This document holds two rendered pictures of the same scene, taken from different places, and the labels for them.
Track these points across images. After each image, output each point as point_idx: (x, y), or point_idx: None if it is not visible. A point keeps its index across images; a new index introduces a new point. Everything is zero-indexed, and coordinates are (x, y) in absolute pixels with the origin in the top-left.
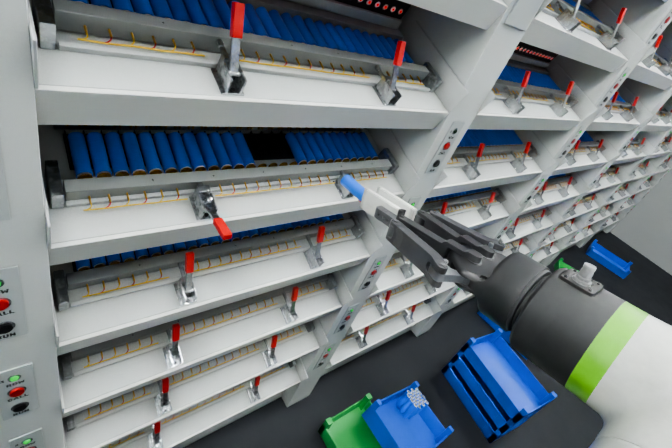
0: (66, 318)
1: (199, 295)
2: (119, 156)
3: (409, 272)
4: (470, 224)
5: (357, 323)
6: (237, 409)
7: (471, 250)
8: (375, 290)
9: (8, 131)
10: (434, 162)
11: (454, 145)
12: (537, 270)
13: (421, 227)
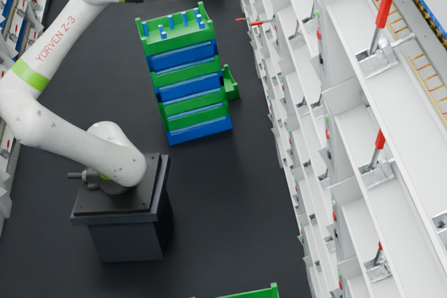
0: None
1: (271, 39)
2: None
3: (311, 214)
4: (318, 219)
5: (312, 239)
6: (295, 201)
7: None
8: (293, 173)
9: None
10: (277, 38)
11: (279, 34)
12: None
13: None
